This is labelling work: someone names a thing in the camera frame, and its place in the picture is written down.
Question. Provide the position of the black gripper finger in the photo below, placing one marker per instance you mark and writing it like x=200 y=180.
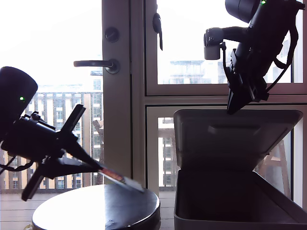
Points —
x=72 y=169
x=232 y=103
x=74 y=147
x=243 y=100

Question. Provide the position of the printed cardboard sleeve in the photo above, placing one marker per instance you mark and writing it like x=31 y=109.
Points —
x=115 y=178

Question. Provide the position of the wooden folding chair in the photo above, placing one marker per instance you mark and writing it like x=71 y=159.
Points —
x=275 y=158
x=98 y=127

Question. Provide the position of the round door lock knob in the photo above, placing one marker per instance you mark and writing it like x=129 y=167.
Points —
x=111 y=34

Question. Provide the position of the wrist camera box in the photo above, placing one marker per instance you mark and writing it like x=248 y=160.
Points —
x=36 y=117
x=212 y=48

